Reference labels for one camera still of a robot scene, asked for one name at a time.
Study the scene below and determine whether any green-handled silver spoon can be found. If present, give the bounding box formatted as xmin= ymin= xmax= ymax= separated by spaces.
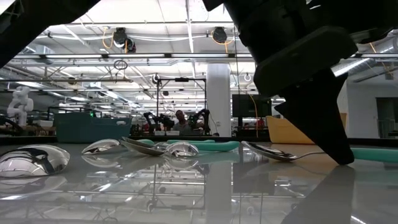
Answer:
xmin=81 ymin=138 xmax=216 ymax=156
xmin=241 ymin=141 xmax=398 ymax=163
xmin=119 ymin=136 xmax=169 ymax=157
xmin=164 ymin=141 xmax=241 ymax=158

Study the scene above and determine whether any patterned-handle silver spoon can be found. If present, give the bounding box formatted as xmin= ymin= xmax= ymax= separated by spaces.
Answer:
xmin=0 ymin=144 xmax=71 ymax=178

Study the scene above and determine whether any orange plastic bin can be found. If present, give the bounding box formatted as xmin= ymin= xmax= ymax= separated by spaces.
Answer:
xmin=266 ymin=112 xmax=348 ymax=145

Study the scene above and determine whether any black monitor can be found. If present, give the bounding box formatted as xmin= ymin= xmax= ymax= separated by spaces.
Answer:
xmin=231 ymin=94 xmax=272 ymax=127

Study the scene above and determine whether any white pillar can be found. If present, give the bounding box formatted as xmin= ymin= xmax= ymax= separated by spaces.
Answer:
xmin=206 ymin=63 xmax=232 ymax=138

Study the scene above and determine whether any black rig stand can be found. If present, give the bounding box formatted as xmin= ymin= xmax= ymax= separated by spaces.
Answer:
xmin=156 ymin=77 xmax=208 ymax=136

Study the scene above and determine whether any person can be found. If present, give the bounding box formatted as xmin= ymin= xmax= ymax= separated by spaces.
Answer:
xmin=172 ymin=109 xmax=195 ymax=136

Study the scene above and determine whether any teal plastic bin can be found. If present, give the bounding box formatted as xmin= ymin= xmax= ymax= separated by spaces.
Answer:
xmin=53 ymin=111 xmax=133 ymax=144

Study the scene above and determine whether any white robot figure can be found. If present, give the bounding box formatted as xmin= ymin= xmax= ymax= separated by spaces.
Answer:
xmin=6 ymin=86 xmax=34 ymax=127

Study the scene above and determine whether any thin orange cable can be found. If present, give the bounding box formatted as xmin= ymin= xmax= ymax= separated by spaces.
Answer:
xmin=248 ymin=93 xmax=259 ymax=138

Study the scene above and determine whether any silver ventilation duct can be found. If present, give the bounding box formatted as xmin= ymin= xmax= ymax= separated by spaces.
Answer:
xmin=331 ymin=34 xmax=398 ymax=78

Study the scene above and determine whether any black hanging cable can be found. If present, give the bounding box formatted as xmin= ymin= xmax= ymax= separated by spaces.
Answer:
xmin=233 ymin=26 xmax=241 ymax=94

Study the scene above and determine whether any black looped ceiling cable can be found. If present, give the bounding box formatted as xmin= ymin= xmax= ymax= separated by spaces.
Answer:
xmin=113 ymin=59 xmax=128 ymax=71

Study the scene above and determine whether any black table frame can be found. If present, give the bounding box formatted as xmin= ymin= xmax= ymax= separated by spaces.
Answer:
xmin=0 ymin=135 xmax=398 ymax=147

